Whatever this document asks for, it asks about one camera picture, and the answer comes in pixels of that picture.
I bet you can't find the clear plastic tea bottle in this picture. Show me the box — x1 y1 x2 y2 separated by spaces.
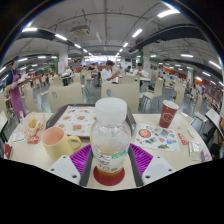
89 97 132 179

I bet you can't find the small red sauce packet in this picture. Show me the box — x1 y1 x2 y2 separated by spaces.
177 132 190 146
27 134 40 145

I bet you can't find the white canteen table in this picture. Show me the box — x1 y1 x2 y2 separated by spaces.
0 109 9 134
205 108 224 136

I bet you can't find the white paper slip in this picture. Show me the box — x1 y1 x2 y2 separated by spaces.
10 130 26 144

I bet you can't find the ceiling air conditioner unit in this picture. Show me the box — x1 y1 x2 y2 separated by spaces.
70 24 91 37

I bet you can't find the printed paper tray liner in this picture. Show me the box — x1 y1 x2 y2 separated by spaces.
54 105 98 137

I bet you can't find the flat round red coaster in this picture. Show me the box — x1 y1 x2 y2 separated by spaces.
92 165 126 187

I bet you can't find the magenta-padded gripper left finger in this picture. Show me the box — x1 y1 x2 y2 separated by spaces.
47 143 95 188

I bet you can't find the person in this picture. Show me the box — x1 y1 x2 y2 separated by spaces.
3 55 27 122
62 65 74 78
133 62 150 79
100 59 120 84

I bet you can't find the clear bag with food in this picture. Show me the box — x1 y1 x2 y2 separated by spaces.
21 112 48 139

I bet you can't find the group of beige chairs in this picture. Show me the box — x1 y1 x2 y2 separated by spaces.
19 68 209 124

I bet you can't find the yellow mug pink inside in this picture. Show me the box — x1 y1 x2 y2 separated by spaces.
41 126 83 162

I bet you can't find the beige wooden chair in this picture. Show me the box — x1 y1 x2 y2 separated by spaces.
48 83 84 113
100 81 141 114

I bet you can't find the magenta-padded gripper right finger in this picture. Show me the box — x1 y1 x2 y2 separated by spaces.
128 143 177 188

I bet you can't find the clear plastic wrapper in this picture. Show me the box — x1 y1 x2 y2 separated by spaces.
188 139 213 163

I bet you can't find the group of ceiling lights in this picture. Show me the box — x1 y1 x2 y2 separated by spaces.
0 9 224 88

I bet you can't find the red paper cup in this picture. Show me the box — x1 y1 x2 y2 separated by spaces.
158 99 180 129

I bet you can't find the printed paper flyer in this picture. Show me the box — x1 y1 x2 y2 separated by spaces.
134 123 181 153

